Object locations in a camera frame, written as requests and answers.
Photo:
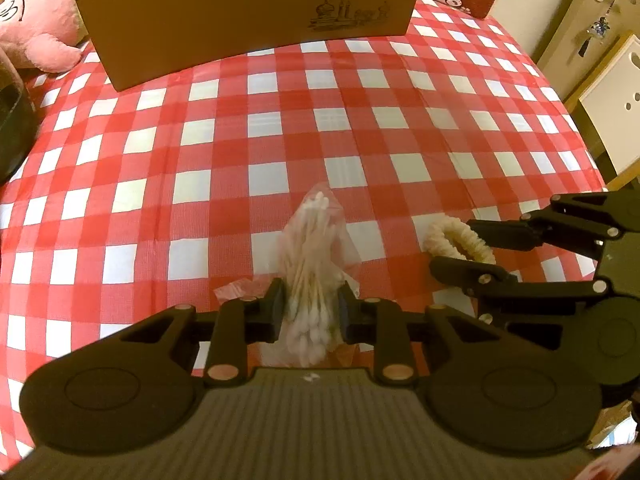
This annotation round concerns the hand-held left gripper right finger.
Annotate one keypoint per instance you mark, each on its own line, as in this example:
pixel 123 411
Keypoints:
pixel 345 315

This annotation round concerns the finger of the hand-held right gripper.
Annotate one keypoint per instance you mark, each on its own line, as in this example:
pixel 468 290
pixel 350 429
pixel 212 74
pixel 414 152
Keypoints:
pixel 470 271
pixel 500 234

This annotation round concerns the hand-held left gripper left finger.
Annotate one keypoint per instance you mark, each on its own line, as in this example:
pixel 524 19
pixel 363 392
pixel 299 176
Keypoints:
pixel 275 310

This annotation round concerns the cream scrunchie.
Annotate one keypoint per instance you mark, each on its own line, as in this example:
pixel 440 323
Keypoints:
pixel 440 235

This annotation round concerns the bag of cotton swabs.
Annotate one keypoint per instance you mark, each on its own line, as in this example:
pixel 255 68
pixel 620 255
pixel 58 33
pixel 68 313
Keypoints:
pixel 312 270

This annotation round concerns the brown cardboard box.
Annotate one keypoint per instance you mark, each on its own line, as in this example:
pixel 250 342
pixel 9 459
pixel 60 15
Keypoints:
pixel 225 20

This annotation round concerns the printed clothing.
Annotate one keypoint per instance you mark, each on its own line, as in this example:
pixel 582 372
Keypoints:
pixel 615 435

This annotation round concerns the red checkered tablecloth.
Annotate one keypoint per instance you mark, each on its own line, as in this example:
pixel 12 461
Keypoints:
pixel 250 160

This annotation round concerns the white wooden chair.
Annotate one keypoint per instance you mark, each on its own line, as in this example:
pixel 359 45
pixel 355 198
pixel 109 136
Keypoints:
pixel 615 90

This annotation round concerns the wooden door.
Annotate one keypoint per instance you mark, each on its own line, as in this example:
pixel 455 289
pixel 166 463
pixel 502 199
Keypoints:
pixel 560 10

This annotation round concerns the glass jar with green lid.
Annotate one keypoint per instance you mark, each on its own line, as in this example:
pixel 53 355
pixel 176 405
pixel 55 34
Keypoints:
pixel 15 120

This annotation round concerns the pink plush toy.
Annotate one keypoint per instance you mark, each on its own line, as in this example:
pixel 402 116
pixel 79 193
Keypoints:
pixel 40 20

